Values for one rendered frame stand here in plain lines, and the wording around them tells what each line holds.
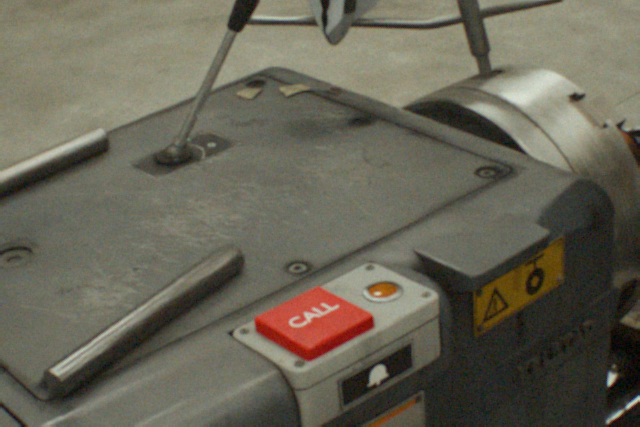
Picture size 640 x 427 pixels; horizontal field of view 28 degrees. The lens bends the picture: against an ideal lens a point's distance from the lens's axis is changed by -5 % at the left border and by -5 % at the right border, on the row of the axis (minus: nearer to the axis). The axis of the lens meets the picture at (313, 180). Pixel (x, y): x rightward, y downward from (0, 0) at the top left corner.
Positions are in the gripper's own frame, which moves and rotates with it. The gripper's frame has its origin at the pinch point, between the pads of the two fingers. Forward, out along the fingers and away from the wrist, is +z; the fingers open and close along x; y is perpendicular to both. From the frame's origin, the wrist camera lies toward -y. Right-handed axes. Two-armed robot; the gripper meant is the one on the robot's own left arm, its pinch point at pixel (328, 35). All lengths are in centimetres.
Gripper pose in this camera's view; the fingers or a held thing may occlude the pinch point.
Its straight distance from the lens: 137.7
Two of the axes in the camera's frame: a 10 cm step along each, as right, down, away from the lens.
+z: -0.1, 8.5, 5.3
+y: 7.6, -3.4, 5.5
